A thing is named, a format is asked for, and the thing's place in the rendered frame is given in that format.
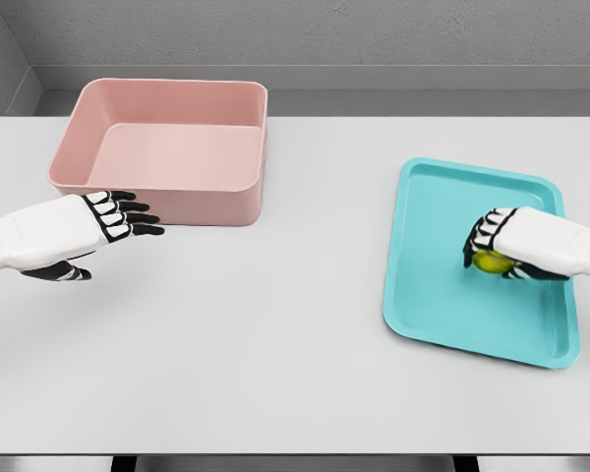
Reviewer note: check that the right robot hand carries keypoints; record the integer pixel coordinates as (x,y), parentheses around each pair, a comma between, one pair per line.
(536,241)

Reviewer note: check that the blue rectangular tray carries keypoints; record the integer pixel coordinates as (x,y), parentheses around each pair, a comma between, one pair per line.
(452,275)

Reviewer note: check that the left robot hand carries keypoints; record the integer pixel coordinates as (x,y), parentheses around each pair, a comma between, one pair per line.
(59,228)

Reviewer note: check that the pink rectangular basket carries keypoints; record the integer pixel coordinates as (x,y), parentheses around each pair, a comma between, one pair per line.
(177,152)

